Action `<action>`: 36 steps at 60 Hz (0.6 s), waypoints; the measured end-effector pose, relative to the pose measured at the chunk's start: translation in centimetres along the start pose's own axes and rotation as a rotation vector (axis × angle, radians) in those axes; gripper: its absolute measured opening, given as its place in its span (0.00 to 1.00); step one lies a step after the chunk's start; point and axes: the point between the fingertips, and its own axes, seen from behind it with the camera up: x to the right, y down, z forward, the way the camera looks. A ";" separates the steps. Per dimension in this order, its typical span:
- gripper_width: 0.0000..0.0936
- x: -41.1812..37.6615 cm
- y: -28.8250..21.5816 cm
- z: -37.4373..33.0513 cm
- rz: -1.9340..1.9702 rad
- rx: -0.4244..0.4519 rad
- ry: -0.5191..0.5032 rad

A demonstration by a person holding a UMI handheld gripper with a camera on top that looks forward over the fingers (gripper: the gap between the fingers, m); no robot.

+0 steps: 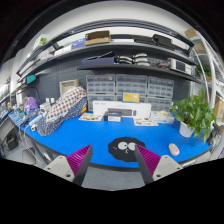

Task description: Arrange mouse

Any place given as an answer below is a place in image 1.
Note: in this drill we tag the black round cartoon mouse pad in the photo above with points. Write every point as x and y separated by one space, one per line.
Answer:
124 148

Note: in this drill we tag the white mesh basket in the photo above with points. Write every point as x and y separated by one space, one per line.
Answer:
64 86

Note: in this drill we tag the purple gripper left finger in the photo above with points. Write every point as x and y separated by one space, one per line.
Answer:
72 167

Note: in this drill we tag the grey drawer organizer cabinet left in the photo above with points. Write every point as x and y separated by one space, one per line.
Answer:
100 87

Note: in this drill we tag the pink computer mouse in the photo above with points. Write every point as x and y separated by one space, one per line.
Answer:
174 150

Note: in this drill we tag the grey drawer organizer cabinet right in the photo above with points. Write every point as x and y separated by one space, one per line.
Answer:
160 93

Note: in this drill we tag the printed paper sheet left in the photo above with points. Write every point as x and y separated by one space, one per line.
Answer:
90 117

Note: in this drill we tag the yellow card sign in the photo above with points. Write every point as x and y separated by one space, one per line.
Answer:
131 97

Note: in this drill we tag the patterned fabric cloth bundle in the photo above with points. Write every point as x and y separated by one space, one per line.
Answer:
71 104

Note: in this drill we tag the green potted plant white pot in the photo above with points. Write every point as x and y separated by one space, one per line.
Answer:
195 116

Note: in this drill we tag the printed paper sheet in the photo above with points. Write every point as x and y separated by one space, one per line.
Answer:
90 117
144 122

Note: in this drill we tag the long white keyboard box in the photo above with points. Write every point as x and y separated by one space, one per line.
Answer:
134 110

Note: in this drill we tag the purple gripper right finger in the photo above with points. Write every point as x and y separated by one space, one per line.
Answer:
152 166

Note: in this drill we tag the purple bag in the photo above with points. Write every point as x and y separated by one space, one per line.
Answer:
30 104

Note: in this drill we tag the blue desk mat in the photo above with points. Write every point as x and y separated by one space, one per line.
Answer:
74 134

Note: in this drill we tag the printed paper sheet right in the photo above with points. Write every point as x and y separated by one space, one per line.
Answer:
144 122

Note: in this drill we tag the grey drawer organizer cabinet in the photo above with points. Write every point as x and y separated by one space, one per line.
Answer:
131 83
160 93
100 87

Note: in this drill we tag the small black box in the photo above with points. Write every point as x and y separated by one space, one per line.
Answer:
112 116

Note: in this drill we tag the grey drawer organizer cabinet middle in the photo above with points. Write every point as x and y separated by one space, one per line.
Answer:
131 83

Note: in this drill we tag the brown cardboard box on shelf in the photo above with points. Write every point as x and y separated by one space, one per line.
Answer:
98 37

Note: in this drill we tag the white electronic instrument on shelf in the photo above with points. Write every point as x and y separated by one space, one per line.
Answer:
180 66

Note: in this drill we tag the black case on top shelf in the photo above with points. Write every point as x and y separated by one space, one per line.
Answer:
162 41

